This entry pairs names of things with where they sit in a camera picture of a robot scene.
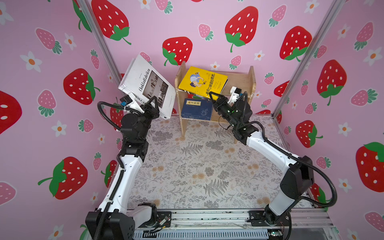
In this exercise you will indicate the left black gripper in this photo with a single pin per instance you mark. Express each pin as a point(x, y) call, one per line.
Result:
point(149, 114)

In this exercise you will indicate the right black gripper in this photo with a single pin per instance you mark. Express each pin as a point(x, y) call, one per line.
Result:
point(219, 105)

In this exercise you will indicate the blue book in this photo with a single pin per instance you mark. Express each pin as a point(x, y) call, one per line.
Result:
point(197, 109)

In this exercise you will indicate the yellow cover book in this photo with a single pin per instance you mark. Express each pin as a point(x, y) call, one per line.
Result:
point(201, 82)

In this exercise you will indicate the white photo cover book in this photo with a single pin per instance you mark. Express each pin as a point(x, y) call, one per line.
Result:
point(142, 82)

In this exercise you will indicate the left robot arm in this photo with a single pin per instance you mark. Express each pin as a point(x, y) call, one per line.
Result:
point(111, 220)

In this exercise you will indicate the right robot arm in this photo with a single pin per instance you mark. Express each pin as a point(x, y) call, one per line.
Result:
point(298, 175)

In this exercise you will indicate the wooden two-tier bookshelf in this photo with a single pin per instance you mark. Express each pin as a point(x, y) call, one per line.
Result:
point(244, 82)

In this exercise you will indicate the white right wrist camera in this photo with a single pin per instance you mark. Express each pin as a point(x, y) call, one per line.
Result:
point(235, 95)

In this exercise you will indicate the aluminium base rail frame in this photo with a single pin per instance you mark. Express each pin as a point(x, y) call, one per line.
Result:
point(237, 224)

